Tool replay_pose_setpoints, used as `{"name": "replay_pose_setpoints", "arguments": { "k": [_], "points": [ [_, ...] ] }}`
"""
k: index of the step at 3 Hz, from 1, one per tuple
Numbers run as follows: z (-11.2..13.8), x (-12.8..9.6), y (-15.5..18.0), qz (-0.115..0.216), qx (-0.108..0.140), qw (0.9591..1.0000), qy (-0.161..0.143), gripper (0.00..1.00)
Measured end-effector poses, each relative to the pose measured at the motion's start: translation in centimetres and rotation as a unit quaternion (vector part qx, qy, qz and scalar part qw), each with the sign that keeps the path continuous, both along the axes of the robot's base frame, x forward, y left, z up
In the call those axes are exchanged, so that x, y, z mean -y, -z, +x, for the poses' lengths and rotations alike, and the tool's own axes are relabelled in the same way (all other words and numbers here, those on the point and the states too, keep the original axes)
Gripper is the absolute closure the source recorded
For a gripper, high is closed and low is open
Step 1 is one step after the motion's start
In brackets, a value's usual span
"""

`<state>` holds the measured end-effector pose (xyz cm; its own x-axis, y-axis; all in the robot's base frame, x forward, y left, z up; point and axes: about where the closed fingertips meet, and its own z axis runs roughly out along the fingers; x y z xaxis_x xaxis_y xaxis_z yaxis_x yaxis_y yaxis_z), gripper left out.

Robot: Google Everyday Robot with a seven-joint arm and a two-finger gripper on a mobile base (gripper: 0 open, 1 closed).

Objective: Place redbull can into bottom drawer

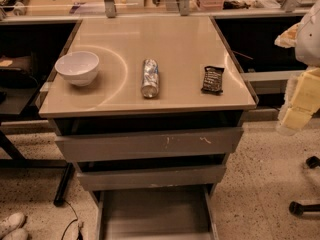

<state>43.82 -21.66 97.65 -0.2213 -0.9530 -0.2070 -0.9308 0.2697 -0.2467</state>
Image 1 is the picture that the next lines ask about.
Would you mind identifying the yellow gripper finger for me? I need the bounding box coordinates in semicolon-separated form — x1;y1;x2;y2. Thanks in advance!
274;23;299;48
276;67;320;136

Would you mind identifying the silver redbull can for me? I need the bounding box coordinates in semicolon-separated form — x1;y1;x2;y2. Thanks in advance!
141;59;159;98

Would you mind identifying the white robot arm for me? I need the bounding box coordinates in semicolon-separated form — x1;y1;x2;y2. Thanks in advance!
275;1;320;136

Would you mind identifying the grey open bottom drawer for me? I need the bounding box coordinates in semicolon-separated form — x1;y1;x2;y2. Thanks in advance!
95;185;219;240

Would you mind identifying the grey top drawer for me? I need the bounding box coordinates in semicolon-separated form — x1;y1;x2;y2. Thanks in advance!
55;127;243;162

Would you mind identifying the grey middle drawer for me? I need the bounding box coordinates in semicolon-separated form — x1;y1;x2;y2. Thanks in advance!
77;165;226;191

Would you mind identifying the black chair caster upper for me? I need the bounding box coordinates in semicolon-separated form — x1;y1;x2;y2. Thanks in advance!
306;156;320;169

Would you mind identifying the black chair caster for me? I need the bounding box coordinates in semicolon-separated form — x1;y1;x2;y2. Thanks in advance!
306;156;320;169
289;201;320;216

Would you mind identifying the black snack bar packet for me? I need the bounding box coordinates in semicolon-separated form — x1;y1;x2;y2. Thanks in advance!
201;66;224;95

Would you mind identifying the black chair caster lower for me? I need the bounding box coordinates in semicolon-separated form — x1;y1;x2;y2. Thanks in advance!
289;201;320;216

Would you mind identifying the white ceramic bowl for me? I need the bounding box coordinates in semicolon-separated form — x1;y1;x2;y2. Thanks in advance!
55;51;100;86

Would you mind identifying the black table leg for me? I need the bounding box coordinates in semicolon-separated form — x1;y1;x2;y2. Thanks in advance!
53;163;74;207

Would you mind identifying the white shoe lower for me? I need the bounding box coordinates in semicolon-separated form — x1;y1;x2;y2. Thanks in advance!
2;228;29;240

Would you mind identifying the grey metal post left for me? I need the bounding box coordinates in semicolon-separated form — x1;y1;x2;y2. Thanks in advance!
103;0;116;18

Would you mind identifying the black floor cable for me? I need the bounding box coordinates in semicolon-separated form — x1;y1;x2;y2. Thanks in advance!
60;200;84;240

